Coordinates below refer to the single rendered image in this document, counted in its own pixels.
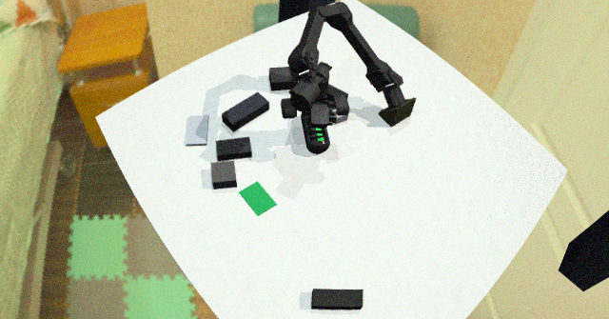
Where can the green flat square plate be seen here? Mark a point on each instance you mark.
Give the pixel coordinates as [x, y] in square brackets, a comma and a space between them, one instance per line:
[258, 198]

